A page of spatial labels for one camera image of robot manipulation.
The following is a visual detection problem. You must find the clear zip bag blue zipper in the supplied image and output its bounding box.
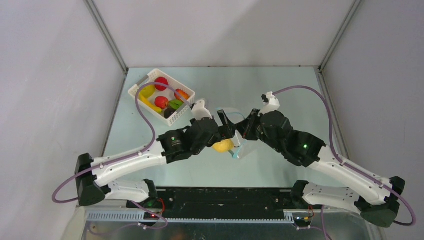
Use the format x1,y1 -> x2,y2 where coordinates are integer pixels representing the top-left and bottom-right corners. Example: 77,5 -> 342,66
216,107 -> 257,160

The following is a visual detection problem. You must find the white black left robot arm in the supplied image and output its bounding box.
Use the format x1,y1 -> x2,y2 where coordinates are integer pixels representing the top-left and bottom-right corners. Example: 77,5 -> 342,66
75,110 -> 237,208

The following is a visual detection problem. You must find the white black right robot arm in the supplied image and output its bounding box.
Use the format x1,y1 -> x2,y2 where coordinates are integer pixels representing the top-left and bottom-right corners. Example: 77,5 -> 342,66
235,109 -> 406,228

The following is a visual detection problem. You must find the green star fruit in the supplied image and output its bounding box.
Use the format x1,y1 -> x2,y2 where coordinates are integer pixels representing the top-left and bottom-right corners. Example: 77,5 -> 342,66
168,99 -> 184,111

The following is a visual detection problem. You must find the dark purple fruit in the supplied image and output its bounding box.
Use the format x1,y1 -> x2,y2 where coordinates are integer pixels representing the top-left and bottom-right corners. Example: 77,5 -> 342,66
163,108 -> 176,119

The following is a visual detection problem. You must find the white perforated plastic basket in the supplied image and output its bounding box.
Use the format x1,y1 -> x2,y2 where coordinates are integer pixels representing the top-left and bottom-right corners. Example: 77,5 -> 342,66
128,68 -> 196,127

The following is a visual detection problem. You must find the yellow banana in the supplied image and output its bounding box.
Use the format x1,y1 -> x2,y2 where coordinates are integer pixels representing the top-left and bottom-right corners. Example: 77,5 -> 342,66
139,95 -> 162,114

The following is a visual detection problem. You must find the red round fruit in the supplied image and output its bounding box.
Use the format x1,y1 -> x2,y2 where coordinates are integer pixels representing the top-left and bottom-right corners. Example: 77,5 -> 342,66
154,77 -> 169,92

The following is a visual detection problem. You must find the yellow green fruit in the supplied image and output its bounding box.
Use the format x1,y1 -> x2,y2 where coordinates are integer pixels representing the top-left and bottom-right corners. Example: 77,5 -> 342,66
139,85 -> 156,99

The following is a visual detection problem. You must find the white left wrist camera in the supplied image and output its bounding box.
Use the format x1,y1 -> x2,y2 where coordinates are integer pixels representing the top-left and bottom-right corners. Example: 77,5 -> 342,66
191,98 -> 213,121

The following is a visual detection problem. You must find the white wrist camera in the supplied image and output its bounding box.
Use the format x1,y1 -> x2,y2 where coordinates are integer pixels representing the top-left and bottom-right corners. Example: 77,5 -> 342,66
191,98 -> 213,121
259,91 -> 280,115

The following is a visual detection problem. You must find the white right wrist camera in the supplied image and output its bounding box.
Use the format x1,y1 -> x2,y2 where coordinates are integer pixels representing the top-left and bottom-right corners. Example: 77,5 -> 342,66
259,91 -> 280,115

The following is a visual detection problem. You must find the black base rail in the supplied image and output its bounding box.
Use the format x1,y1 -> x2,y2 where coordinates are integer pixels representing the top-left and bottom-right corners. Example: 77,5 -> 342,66
140,187 -> 308,220

